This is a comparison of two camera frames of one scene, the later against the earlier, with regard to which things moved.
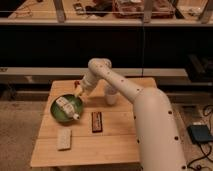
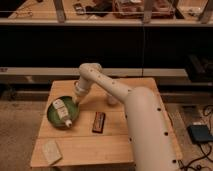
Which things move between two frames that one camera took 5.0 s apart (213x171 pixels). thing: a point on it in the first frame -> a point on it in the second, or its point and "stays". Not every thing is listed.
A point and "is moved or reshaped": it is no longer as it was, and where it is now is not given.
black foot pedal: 200,133 stays
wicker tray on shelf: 134,9 stays
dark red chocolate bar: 97,122 stays
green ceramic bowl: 60,114 is moved or reshaped
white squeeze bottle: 67,107 -> 63,112
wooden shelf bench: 128,13 stays
